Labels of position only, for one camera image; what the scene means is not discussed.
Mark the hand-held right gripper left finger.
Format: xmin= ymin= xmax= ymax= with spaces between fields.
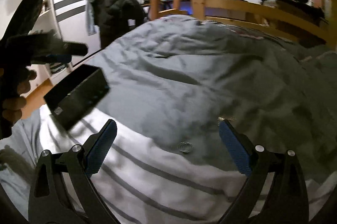
xmin=28 ymin=119 xmax=118 ymax=224

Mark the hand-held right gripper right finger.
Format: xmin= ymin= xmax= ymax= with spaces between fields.
xmin=218 ymin=119 xmax=310 ymax=224

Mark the black box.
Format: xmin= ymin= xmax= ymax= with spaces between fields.
xmin=43 ymin=65 xmax=110 ymax=131

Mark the black puffer jacket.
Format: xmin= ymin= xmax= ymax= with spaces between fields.
xmin=93 ymin=0 xmax=146 ymax=49

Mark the light blue shirt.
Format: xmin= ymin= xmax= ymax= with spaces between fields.
xmin=86 ymin=0 xmax=102 ymax=35

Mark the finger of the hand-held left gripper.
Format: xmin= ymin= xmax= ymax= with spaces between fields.
xmin=32 ymin=53 xmax=73 ymax=64
xmin=51 ymin=40 xmax=88 ymax=56

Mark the person's left hand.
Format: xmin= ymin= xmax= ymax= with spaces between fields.
xmin=0 ymin=68 xmax=36 ymax=135

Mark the grey striped duvet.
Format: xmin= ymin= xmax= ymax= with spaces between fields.
xmin=0 ymin=15 xmax=337 ymax=224

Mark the silver ring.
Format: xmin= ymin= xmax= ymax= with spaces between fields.
xmin=178 ymin=142 xmax=194 ymax=153

